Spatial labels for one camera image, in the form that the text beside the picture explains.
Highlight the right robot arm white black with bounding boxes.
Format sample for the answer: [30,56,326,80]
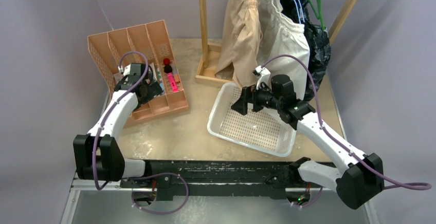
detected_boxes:
[231,74,385,210]

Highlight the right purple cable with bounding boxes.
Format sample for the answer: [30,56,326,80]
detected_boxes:
[260,54,432,191]

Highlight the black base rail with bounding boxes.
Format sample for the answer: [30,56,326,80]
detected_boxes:
[120,157,308,201]

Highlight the red black marker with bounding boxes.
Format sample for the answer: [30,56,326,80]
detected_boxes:
[163,58,173,74]

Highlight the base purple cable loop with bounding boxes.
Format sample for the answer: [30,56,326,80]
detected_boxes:
[131,173,189,216]

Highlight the white plastic basket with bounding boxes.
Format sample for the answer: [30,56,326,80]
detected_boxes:
[207,82,297,157]

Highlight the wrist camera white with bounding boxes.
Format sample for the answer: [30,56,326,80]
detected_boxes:
[253,65,271,90]
[120,63,142,83]

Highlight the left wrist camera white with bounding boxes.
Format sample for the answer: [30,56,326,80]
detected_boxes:
[120,63,142,83]

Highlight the peach plastic file organizer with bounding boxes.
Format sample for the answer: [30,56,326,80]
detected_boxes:
[87,20,189,127]

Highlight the pink highlighter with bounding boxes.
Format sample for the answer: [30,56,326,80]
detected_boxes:
[167,73,178,92]

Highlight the black patterned shorts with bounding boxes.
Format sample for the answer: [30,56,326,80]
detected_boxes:
[280,0,331,90]

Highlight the wooden clothes rack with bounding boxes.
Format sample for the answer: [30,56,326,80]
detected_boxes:
[195,0,358,87]

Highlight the beige shorts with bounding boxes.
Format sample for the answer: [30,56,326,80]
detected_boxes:
[215,0,262,87]

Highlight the white shorts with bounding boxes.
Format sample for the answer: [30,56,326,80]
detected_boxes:
[257,0,310,99]

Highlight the green hanger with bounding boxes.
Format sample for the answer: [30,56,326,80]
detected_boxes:
[308,0,326,31]

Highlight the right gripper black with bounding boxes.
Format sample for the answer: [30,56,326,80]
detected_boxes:
[231,81,283,116]

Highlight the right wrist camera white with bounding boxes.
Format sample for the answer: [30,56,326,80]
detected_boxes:
[253,65,271,90]

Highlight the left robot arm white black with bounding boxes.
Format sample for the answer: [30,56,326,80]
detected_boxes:
[73,63,163,188]

